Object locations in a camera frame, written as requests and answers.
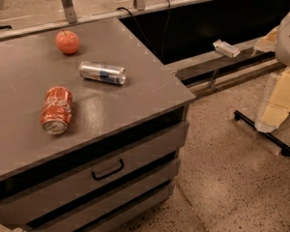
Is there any black drawer handle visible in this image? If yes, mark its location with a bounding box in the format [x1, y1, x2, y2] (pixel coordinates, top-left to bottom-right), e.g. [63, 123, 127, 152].
[91, 159, 125, 181]

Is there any red apple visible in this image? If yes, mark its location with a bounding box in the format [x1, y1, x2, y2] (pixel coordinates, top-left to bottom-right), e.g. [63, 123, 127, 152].
[55, 30, 79, 54]

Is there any grey metal bracket left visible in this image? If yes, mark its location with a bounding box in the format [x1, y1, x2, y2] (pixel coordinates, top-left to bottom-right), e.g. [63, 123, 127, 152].
[61, 0, 77, 24]

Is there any grey drawer cabinet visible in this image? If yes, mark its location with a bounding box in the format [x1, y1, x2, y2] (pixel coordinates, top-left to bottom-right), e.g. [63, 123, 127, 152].
[0, 19, 192, 232]

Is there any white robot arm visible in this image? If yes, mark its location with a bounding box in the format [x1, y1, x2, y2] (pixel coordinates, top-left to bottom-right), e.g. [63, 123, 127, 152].
[254, 12, 290, 132]

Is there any red coca-cola can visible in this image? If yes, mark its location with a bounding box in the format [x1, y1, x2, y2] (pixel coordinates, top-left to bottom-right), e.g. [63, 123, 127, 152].
[41, 86, 73, 134]

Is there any small white box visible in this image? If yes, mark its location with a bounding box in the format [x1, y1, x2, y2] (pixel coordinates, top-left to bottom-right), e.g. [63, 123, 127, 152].
[213, 40, 240, 58]

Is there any black cable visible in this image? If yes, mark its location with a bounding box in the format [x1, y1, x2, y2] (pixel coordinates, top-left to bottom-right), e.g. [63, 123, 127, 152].
[116, 0, 172, 61]

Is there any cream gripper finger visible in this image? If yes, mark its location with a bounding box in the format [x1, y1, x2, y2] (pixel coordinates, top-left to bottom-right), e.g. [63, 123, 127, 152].
[254, 27, 277, 52]
[255, 67, 290, 132]

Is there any black floor stand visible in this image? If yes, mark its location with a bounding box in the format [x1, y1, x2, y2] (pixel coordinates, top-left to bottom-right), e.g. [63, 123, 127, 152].
[234, 110, 290, 157]

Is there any silver blue redbull can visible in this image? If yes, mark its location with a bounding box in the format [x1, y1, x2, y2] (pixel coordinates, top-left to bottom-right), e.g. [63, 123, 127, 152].
[79, 61, 127, 85]

